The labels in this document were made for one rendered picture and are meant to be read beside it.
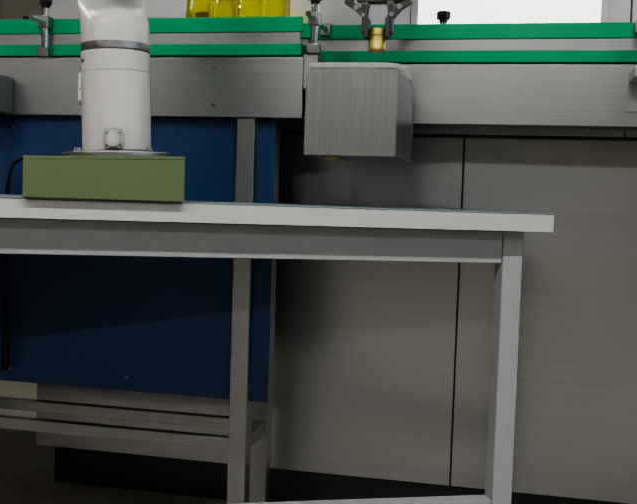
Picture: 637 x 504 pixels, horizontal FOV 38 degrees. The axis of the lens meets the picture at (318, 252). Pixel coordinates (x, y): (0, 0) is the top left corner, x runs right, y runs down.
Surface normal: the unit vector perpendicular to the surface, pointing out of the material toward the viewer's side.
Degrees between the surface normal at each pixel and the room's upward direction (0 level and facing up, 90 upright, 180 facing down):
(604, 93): 90
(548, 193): 90
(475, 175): 90
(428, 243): 90
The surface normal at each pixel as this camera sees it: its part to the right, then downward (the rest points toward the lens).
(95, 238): 0.20, 0.07
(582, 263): -0.22, 0.05
